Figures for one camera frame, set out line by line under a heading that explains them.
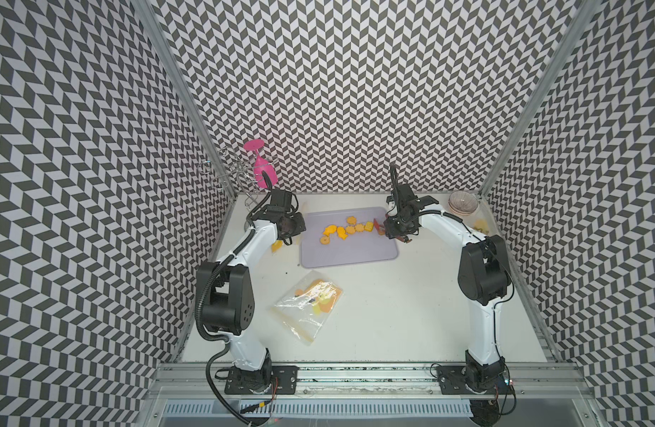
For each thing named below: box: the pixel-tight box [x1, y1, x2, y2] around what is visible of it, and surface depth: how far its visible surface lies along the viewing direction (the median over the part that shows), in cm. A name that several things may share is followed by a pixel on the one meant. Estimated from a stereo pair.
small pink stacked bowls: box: [447, 191, 479, 217], surface depth 110 cm
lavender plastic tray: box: [300, 206, 399, 268], surface depth 105 cm
